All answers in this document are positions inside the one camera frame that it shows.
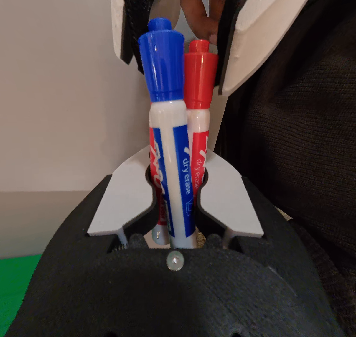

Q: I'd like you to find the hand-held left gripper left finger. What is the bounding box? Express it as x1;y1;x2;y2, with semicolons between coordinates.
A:
87;145;157;244

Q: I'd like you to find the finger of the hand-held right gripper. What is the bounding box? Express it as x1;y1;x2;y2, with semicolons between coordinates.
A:
217;0;329;96
110;0;133;65

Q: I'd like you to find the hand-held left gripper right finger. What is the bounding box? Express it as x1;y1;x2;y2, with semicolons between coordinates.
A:
195;149;264;250

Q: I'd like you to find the blue dry erase marker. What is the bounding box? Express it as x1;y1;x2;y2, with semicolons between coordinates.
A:
138;17;198;248

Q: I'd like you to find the red dry erase marker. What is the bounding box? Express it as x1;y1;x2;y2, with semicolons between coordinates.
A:
184;39;219;207
149;101;171;245

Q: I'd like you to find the green plastic box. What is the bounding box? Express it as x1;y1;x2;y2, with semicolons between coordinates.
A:
0;255;42;329

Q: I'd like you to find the person's right hand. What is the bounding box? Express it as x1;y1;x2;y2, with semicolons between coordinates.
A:
180;0;227;45

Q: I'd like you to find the person's dark knit sweater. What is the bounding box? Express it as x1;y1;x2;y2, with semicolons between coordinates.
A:
214;0;356;337

